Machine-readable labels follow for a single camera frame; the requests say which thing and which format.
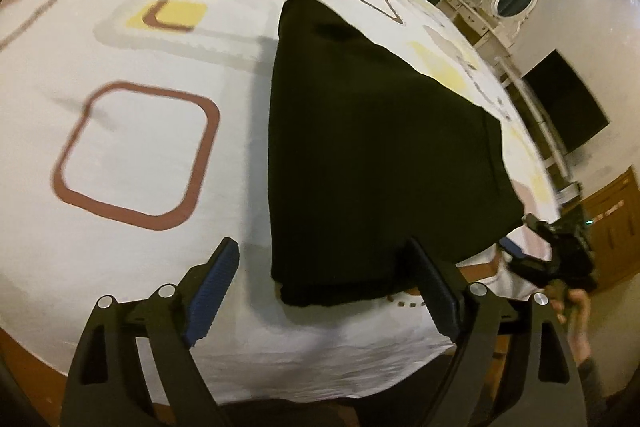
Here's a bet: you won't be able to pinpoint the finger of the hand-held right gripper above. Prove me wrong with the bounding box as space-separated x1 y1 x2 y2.
499 238 532 262
522 213 558 242

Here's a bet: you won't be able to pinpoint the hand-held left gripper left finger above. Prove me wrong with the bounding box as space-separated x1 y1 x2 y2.
60 237 241 427

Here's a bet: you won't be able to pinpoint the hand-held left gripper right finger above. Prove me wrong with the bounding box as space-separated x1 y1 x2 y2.
407 237 588 427

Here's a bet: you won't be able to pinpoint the black pants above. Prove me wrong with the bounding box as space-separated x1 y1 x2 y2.
267 0 525 308

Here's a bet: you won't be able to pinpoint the person's right forearm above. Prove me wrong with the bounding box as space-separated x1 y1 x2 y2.
575 347 640 427

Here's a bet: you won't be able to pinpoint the person's right hand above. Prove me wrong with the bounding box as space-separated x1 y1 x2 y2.
547 282 594 364

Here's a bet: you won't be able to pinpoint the wooden cabinet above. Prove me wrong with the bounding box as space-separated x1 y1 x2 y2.
560 167 640 304

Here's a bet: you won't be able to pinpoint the white railing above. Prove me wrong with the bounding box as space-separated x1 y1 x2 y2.
492 52 583 208

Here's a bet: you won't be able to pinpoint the printed white bed sheet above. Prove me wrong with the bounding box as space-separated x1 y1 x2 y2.
0 0 562 408

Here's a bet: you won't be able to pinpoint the black wall television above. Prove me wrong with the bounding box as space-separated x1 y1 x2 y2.
522 49 611 154

